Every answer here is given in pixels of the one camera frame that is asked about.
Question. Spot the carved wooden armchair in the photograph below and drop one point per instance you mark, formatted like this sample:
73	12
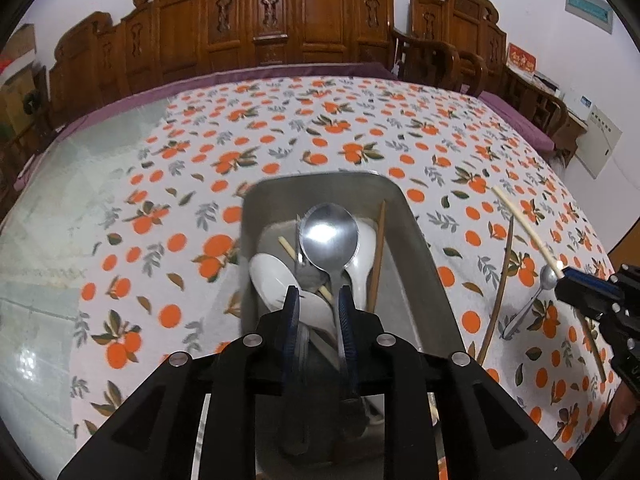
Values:
450	15

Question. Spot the brown wooden chopstick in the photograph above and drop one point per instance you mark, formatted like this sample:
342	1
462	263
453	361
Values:
592	345
500	290
378	250

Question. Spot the white electronic box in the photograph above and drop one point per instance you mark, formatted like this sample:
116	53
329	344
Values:
580	102

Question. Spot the long purple seat cushion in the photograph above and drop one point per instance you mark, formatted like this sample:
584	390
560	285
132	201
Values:
100	114

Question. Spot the orange fruit print tablecloth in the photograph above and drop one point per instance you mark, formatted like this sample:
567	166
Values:
300	125

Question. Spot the large oval metal spoon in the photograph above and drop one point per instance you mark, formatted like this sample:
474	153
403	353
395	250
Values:
330	237

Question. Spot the carved wooden bench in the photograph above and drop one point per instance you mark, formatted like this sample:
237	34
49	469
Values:
320	10

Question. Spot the metal tray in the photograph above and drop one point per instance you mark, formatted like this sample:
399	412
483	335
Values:
415	270

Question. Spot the person's right hand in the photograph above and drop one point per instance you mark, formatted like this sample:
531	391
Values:
622	410

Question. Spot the red desk calendar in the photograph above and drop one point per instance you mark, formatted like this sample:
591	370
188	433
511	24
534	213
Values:
521	57

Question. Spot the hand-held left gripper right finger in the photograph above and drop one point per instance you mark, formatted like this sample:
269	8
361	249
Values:
347	330

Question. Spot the short purple seat cushion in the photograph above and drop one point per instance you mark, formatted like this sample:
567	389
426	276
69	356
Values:
520	120

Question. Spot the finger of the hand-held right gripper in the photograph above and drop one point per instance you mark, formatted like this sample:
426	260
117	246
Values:
590	292

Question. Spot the brown cardboard box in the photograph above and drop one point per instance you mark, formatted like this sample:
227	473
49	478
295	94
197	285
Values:
17	55

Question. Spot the stack of papers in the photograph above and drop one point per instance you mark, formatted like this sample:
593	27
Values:
547	84

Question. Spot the light bamboo chopstick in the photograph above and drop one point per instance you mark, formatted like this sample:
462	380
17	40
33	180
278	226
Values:
525	227
289	247

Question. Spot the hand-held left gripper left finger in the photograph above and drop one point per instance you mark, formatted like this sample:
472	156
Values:
291	330

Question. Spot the grey wall panel box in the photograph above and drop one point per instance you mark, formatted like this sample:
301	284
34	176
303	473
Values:
590	10

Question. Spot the small metal spoon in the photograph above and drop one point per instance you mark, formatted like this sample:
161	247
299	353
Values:
547	277

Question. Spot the white ceramic spoon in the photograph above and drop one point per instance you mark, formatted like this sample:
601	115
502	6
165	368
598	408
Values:
272	280
361	265

